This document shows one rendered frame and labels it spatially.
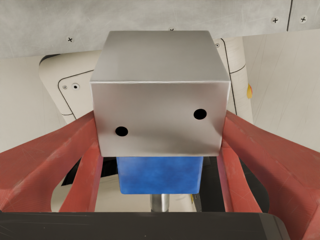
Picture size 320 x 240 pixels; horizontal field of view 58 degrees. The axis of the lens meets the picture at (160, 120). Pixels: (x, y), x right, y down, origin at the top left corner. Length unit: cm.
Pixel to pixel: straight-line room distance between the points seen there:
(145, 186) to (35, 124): 127
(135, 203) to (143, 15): 25
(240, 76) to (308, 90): 52
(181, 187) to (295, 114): 127
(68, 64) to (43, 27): 62
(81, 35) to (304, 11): 19
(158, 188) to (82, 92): 78
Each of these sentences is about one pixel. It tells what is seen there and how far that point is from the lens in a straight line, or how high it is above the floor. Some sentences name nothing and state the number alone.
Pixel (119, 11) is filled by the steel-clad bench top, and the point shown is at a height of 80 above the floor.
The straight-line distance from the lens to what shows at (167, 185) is 15.
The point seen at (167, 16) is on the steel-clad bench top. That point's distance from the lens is 26.
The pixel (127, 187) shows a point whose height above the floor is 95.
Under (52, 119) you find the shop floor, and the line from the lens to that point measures 137.
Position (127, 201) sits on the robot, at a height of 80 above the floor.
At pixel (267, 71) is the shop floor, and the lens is 125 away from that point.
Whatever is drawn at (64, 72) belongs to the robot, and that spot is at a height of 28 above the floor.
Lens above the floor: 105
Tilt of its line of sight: 54 degrees down
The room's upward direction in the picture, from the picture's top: 179 degrees clockwise
